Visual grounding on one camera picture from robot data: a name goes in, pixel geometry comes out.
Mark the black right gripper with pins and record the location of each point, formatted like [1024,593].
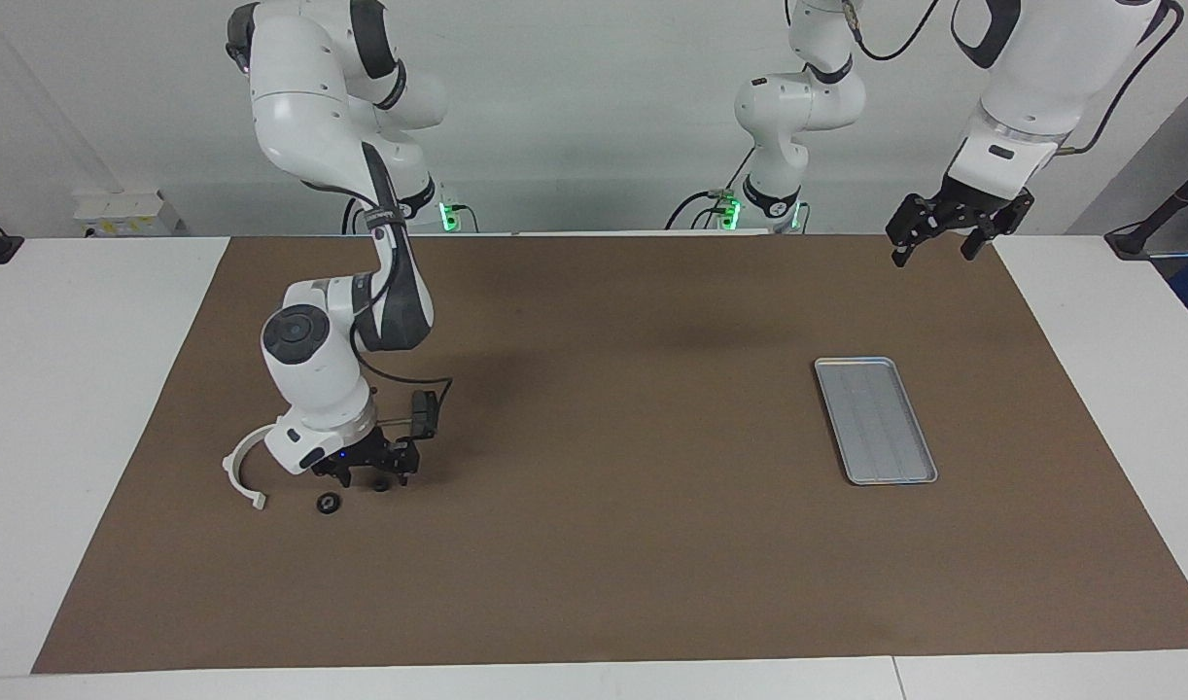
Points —
[370,457]

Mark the white semicircular plastic bracket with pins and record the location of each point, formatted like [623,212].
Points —
[234,476]

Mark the silver metal tray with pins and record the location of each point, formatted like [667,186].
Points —
[876,423]

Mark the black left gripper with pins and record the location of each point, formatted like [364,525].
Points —
[968,204]

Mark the rectangular dark brake pad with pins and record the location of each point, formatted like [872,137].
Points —
[424,413]

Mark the large black bearing gear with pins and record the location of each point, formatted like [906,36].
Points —
[329,503]

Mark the brown table mat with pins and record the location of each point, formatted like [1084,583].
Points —
[594,535]

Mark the black camera stand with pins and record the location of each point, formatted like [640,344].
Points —
[1143,241]

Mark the white power strip box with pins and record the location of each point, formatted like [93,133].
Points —
[122,212]

